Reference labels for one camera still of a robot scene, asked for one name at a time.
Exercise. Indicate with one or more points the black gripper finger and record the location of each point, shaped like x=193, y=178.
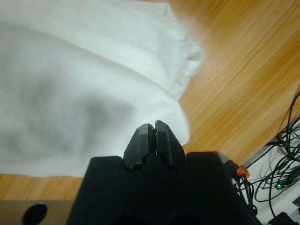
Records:
x=140, y=145
x=168, y=145

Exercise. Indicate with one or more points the white T-shirt black logo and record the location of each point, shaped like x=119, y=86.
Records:
x=93, y=58

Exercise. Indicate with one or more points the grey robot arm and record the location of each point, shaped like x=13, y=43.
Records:
x=58, y=211

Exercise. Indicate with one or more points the black device green light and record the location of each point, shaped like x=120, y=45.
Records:
x=281, y=186

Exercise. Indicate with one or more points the black box on floor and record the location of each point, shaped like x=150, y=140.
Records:
x=281, y=219

